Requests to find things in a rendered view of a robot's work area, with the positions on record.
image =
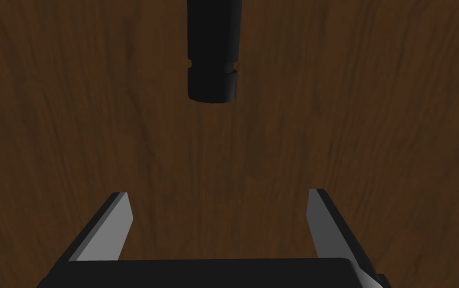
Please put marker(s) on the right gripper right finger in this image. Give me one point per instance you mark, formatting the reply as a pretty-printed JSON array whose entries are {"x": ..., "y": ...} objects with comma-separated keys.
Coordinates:
[{"x": 329, "y": 230}]

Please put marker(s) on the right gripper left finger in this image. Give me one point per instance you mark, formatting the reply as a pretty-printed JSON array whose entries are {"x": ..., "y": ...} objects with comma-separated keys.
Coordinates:
[{"x": 107, "y": 232}]

